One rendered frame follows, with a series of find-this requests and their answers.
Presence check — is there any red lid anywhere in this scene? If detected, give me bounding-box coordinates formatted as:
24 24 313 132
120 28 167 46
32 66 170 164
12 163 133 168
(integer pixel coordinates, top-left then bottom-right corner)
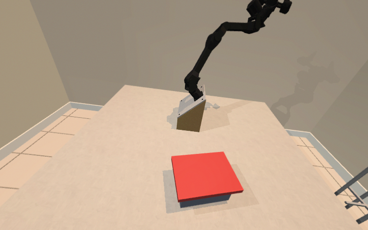
171 151 243 203

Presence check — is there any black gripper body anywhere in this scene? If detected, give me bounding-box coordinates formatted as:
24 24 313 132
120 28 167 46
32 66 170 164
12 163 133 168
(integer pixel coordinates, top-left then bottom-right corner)
259 0 292 17

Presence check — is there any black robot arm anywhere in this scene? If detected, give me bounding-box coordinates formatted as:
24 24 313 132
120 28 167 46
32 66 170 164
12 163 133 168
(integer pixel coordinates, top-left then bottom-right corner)
184 0 279 101

